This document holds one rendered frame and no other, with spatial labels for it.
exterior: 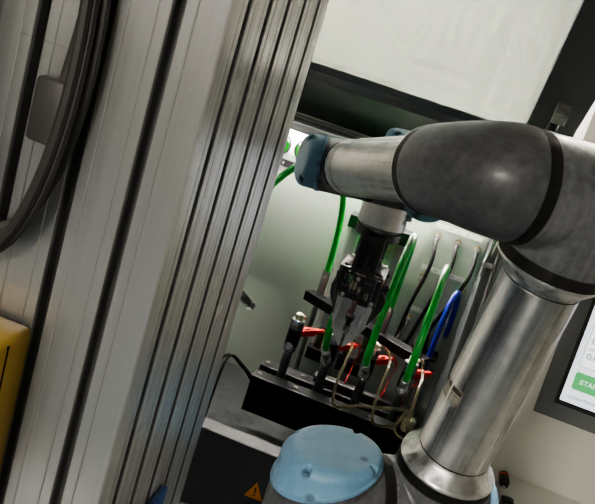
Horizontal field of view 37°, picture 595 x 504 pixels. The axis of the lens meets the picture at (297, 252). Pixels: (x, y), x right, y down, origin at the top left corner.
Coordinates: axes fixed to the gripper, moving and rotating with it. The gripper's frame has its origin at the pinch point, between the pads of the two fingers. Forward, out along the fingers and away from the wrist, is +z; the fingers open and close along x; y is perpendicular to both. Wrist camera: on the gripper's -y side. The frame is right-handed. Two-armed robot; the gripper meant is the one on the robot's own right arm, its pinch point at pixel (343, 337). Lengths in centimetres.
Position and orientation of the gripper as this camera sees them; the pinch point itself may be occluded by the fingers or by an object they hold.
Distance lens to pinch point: 147.0
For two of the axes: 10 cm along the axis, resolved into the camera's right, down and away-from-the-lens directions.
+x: 9.3, 3.4, -1.5
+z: -2.9, 9.1, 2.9
